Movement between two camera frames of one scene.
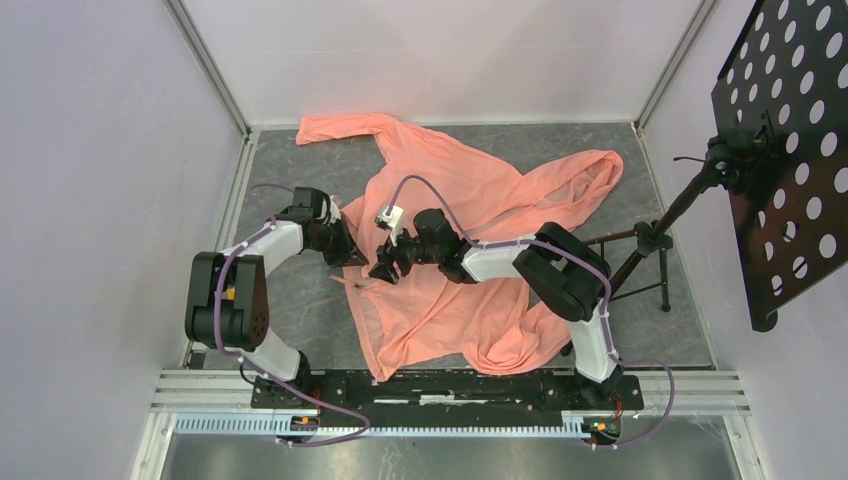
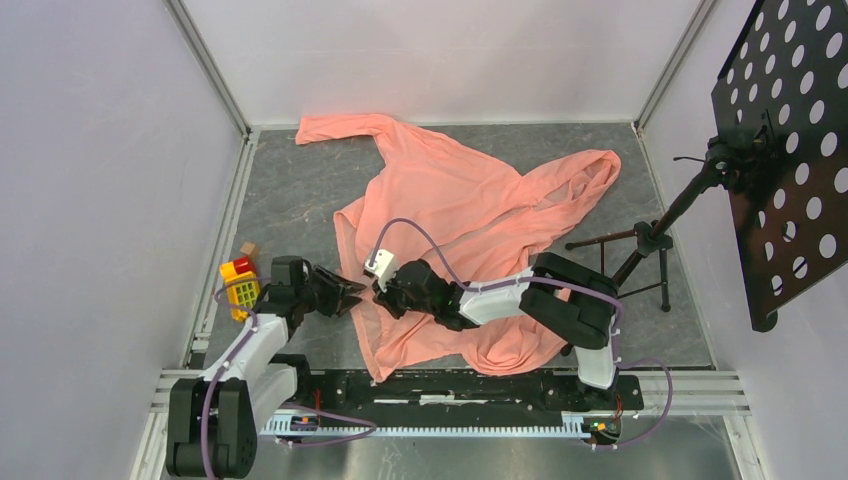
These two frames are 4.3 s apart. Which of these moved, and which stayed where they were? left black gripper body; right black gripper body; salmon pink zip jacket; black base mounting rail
Moved: left black gripper body; right black gripper body
Stayed: salmon pink zip jacket; black base mounting rail
